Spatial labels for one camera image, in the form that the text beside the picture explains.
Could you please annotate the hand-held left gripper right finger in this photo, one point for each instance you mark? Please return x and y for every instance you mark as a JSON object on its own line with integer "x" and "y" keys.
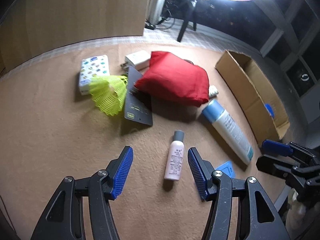
{"x": 197, "y": 172}

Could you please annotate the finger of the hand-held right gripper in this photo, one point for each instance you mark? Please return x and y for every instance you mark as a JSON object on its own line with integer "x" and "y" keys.
{"x": 276, "y": 147}
{"x": 271, "y": 165}

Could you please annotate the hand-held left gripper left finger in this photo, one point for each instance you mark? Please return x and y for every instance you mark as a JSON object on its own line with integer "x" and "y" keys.
{"x": 123, "y": 170}

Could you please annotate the small pink bottle grey cap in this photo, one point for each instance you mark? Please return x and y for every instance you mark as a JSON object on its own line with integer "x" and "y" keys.
{"x": 175, "y": 157}

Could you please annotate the white spray bottle blue cap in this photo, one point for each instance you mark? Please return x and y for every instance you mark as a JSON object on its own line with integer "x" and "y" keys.
{"x": 228, "y": 130}

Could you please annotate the cardboard box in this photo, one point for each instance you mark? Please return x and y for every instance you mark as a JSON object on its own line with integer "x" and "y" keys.
{"x": 252, "y": 90}

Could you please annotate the yellow mesh sponge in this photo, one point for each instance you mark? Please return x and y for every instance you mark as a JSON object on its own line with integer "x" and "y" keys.
{"x": 112, "y": 92}

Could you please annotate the red cloth bag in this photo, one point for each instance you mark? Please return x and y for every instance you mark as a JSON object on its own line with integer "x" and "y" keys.
{"x": 175, "y": 77}

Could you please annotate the small blue plastic card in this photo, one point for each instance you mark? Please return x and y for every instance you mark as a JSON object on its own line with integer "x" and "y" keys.
{"x": 225, "y": 168}

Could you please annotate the small blue item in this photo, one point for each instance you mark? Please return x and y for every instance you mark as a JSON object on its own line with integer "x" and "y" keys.
{"x": 270, "y": 110}

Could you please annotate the black card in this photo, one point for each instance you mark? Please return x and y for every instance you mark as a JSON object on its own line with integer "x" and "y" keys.
{"x": 138, "y": 110}

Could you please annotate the patterned white tissue pack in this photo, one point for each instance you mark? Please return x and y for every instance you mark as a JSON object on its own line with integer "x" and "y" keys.
{"x": 93, "y": 67}

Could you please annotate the white charger adapter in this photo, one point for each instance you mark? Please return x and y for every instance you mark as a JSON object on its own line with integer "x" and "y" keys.
{"x": 137, "y": 58}

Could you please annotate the black power strip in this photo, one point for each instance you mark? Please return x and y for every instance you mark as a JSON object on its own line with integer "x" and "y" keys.
{"x": 150, "y": 25}

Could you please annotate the black chair legs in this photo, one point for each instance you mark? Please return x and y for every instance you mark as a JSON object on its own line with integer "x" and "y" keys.
{"x": 185, "y": 17}

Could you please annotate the wooden cabinet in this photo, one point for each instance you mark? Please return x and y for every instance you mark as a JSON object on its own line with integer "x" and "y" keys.
{"x": 75, "y": 12}

